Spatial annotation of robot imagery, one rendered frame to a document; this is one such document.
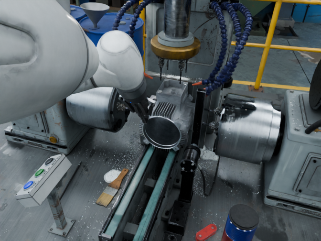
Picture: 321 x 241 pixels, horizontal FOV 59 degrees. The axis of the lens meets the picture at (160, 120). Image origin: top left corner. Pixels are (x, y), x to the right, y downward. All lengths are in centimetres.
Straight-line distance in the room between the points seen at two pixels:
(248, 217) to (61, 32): 51
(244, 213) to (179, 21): 64
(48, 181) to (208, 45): 81
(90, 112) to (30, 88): 96
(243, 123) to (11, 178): 96
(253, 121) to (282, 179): 24
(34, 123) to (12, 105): 114
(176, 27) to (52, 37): 80
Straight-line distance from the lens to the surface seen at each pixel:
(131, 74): 72
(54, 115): 125
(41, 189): 89
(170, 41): 99
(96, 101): 113
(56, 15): 23
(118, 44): 68
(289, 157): 105
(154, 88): 124
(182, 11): 98
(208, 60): 126
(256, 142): 103
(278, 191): 116
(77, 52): 24
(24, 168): 137
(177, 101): 109
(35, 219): 117
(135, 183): 104
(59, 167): 94
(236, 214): 62
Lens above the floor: 171
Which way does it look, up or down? 37 degrees down
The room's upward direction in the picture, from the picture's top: 2 degrees clockwise
